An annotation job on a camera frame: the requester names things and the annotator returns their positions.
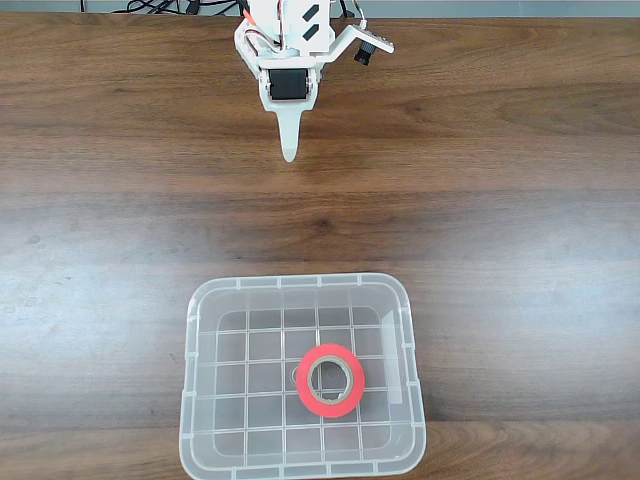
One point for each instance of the red tape roll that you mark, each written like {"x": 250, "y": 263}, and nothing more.
{"x": 305, "y": 395}

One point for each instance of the clear plastic storage box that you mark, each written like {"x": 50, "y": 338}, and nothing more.
{"x": 230, "y": 380}

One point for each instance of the black wrist camera white mount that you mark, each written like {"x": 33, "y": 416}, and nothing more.
{"x": 375, "y": 40}

